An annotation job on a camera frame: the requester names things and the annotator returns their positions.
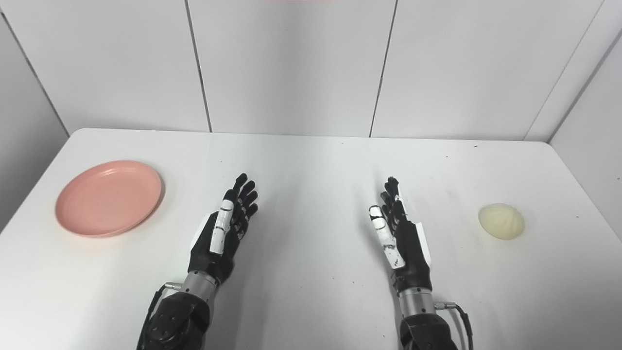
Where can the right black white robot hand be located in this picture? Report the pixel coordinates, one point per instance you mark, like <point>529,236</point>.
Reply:
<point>410,253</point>

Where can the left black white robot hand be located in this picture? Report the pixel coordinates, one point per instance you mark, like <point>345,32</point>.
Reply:
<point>219,253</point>

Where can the cream steamed bun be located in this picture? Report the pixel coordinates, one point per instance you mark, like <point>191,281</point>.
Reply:
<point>501,220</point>

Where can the pink round plate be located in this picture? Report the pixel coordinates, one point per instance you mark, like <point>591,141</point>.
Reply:
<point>109,198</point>

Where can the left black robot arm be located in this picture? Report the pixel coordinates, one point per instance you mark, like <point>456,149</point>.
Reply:
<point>184,316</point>

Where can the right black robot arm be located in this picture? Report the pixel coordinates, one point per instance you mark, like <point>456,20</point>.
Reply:
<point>423,321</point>

